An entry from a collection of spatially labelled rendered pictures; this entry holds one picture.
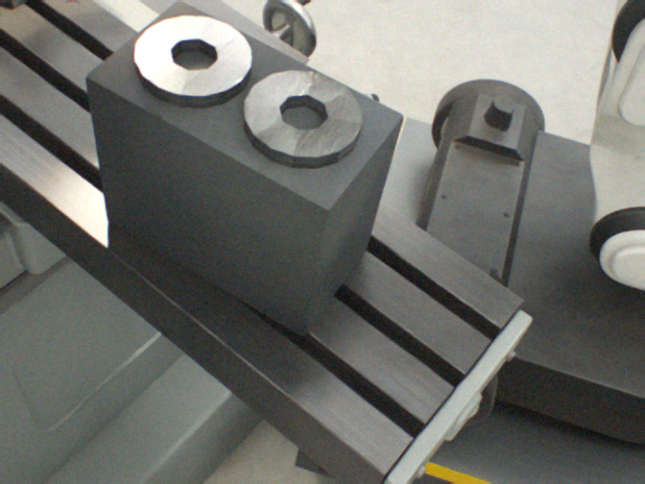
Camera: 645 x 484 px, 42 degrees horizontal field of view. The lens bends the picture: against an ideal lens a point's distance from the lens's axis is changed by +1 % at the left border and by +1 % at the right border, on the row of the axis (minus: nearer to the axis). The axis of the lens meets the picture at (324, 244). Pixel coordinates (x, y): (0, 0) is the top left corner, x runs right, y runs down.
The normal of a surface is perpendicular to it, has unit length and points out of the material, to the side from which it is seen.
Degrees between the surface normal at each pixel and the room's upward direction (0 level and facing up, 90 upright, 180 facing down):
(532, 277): 0
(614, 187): 90
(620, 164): 90
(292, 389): 0
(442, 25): 0
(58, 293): 90
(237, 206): 90
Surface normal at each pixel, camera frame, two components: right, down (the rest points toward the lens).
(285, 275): -0.51, 0.66
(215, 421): 0.76, 0.31
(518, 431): 0.12, -0.57
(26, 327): 0.77, 0.57
